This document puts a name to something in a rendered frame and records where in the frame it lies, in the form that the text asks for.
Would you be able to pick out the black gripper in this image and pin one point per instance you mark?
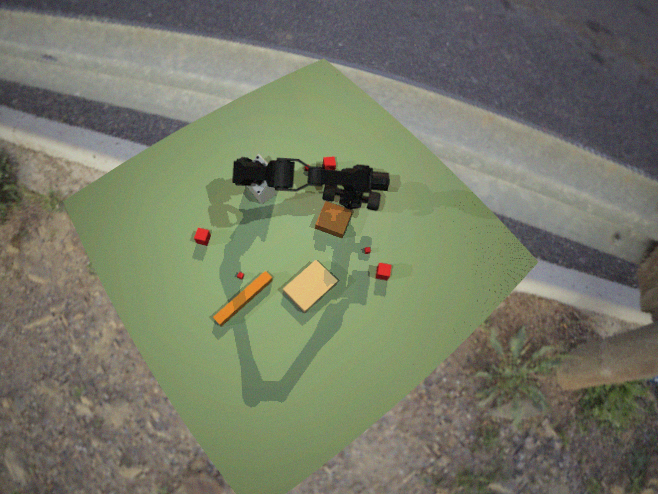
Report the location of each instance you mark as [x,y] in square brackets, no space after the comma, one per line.
[356,198]

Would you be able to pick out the tan square block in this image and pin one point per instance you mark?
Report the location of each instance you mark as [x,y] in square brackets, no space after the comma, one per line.
[310,286]

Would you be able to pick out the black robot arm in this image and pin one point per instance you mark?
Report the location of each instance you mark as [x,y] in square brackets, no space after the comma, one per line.
[279,174]

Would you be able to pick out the orange flat bar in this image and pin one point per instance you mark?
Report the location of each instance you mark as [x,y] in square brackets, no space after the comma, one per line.
[243,298]

